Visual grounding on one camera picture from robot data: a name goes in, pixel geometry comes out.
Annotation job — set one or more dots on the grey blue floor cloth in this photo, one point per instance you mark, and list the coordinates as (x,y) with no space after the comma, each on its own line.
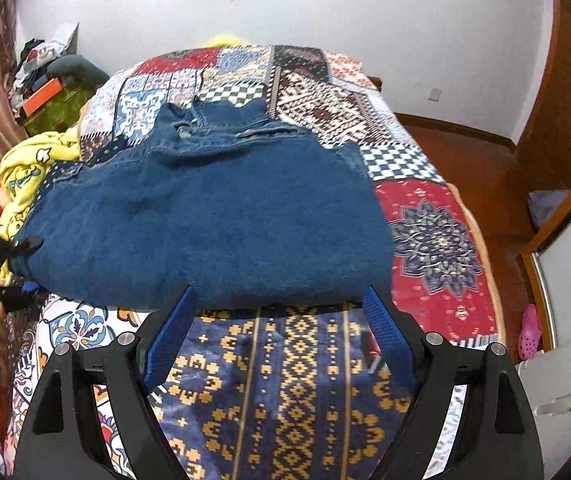
(548,207)

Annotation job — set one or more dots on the yellow cartoon printed blanket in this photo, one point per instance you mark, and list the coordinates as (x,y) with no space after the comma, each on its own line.
(20,180)

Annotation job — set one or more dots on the orange box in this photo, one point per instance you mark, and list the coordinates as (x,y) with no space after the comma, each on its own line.
(40,96)

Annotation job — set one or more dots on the white wall socket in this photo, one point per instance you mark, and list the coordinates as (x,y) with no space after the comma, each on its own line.
(434,94)

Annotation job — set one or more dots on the blue denim jacket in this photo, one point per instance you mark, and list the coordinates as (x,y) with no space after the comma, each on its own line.
(215,230)

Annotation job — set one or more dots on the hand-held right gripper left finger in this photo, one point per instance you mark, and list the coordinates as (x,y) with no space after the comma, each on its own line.
(170,341)

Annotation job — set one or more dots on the yellow plush object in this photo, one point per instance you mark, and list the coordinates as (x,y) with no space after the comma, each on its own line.
(223,40)

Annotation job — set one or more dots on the colourful patchwork blanket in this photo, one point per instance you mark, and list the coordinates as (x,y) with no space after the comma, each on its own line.
(435,240)

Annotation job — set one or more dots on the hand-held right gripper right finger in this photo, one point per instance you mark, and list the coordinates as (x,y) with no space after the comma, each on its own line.
(390,341)

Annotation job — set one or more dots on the wooden room door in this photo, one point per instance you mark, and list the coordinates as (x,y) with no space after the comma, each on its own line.
(560,85)

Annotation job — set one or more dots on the green patterned cloth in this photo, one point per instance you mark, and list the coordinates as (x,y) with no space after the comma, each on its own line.
(63,110)

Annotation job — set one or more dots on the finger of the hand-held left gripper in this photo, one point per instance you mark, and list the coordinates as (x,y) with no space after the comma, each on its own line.
(20,247)
(15,301)

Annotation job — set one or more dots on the pile of clutter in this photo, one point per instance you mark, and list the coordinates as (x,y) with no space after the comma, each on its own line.
(40,55)

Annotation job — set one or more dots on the wooden bed frame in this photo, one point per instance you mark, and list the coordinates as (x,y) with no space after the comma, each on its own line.
(375,84)

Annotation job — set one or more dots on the grey pillow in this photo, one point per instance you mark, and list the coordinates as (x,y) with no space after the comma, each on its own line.
(78,67)

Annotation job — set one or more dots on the pink clog shoe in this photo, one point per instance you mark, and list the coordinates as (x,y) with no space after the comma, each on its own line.
(530,332)

